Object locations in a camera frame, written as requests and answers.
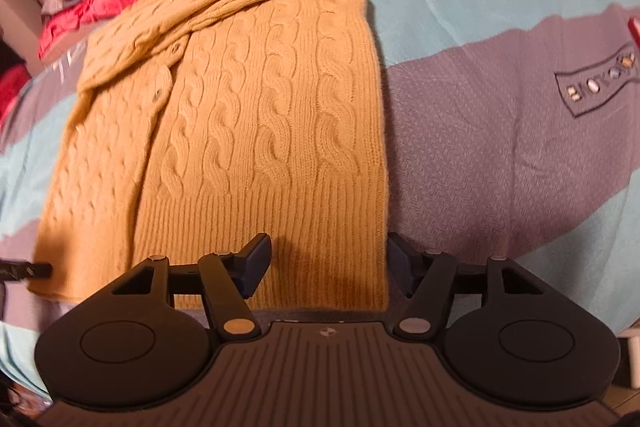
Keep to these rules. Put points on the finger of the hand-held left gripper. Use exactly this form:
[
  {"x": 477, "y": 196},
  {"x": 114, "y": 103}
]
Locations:
[{"x": 30, "y": 270}]

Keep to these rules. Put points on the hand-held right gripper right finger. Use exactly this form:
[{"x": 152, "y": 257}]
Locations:
[{"x": 401, "y": 264}]

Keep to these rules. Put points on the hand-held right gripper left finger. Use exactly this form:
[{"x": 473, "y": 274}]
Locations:
[{"x": 255, "y": 268}]

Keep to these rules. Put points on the pile of red clothes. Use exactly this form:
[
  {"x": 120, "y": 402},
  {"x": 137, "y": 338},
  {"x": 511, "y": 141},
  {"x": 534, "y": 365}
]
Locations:
[{"x": 12, "y": 92}]

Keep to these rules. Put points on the blue patterned bed sheet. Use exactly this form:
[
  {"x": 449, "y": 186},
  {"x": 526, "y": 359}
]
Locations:
[{"x": 500, "y": 182}]

